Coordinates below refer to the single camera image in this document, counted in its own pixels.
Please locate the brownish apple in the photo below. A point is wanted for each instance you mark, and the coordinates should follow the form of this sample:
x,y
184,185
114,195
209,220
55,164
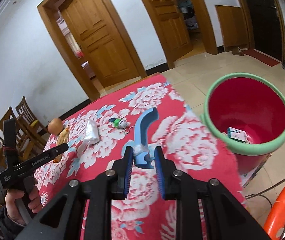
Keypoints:
x,y
55,127

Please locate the orange snack packet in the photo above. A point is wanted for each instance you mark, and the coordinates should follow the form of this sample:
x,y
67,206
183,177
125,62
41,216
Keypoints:
x,y
62,138

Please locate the white blue medicine box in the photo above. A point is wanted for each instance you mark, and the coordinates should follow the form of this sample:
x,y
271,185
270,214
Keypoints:
x,y
237,134

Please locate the near wooden chair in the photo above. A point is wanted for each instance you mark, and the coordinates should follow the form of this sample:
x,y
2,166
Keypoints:
x,y
26,144

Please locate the green white keychain toy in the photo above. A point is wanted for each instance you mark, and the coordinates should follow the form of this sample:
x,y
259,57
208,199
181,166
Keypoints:
x,y
120,123

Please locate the red bin green rim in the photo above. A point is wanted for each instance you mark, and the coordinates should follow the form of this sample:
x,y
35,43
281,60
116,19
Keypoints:
x,y
249,103

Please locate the white crumpled plastic wrapper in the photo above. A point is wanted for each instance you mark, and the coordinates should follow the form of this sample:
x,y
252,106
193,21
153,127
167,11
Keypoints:
x,y
91,136

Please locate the blue plastic pipe piece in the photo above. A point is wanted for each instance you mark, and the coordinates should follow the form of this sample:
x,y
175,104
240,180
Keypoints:
x,y
143,153

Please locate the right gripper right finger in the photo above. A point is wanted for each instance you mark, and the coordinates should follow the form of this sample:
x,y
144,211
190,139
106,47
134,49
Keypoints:
x,y
167,184

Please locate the orange plastic stool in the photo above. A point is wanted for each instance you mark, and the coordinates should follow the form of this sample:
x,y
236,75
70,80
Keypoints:
x,y
276,218

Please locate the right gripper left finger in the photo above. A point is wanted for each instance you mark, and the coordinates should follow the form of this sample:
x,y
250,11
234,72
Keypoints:
x,y
123,172

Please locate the red floral tablecloth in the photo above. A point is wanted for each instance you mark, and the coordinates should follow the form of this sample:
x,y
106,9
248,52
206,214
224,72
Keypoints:
x,y
178,131

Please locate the left wooden door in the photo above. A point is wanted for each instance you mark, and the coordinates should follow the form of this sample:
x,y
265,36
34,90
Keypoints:
x,y
100,41

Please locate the middle wooden door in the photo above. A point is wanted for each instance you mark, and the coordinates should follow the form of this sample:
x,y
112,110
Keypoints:
x,y
170,27

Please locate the far wooden chair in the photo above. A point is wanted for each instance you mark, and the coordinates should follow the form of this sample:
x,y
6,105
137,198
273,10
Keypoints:
x,y
28,119

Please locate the wooden door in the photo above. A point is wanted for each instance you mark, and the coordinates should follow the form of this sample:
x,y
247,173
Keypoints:
x,y
170,27
100,41

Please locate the low wooden cabinet panel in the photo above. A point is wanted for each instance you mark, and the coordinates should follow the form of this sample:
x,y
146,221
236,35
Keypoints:
x,y
233,27

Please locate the wooden chair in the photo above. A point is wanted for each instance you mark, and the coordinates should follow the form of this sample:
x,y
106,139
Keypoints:
x,y
26,144
28,119

